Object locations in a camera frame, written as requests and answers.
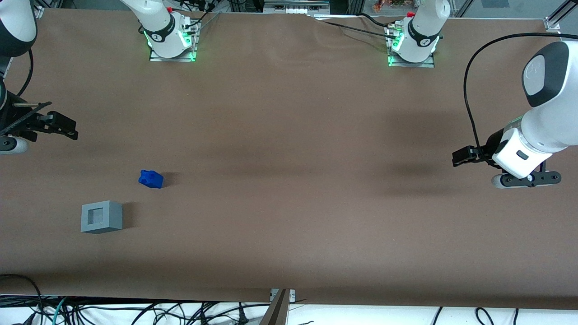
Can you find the white power strip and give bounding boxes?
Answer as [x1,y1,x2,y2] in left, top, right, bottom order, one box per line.
[264,0,330,14]

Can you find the aluminium frame profile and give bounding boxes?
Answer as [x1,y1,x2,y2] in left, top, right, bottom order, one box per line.
[549,0,578,23]

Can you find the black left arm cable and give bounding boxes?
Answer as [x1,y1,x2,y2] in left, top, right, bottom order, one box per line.
[463,32,578,156]

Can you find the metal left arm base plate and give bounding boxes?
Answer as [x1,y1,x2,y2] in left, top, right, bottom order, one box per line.
[387,23,436,68]

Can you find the tangled black floor cables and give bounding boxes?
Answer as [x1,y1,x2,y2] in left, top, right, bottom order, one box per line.
[0,274,271,325]

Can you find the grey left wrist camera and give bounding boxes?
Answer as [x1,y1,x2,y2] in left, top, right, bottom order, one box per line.
[491,172,562,189]

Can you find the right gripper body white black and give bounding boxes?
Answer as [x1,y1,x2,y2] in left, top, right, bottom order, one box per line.
[0,102,48,138]

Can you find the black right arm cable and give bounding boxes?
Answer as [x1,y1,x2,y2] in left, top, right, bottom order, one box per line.
[17,49,35,98]

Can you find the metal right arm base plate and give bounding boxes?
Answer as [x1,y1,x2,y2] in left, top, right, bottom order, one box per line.
[149,20,199,62]

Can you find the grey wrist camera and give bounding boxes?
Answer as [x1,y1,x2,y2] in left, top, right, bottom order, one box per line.
[0,137,28,155]
[491,172,562,189]

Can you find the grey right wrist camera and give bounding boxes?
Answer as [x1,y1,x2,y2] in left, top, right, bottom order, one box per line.
[0,137,28,155]

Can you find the gray square base block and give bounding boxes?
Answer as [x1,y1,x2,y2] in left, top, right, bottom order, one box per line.
[80,200,123,234]

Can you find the aluminium profile post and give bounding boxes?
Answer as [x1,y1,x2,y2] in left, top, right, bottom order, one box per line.
[260,289,290,325]

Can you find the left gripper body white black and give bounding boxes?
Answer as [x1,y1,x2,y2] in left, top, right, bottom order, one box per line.
[485,128,552,179]

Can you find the blue plastic part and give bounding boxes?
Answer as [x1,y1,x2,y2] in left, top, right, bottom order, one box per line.
[138,169,164,189]

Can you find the black cable on table cover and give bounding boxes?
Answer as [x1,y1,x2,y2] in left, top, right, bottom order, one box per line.
[312,14,400,41]

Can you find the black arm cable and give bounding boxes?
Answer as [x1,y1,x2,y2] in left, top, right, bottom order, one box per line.
[17,49,35,98]
[463,32,578,156]

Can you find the teal floor cable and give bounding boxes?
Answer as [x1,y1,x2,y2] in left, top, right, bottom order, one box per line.
[52,297,68,325]

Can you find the brown table cover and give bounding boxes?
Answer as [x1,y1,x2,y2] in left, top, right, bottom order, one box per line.
[0,8,578,311]

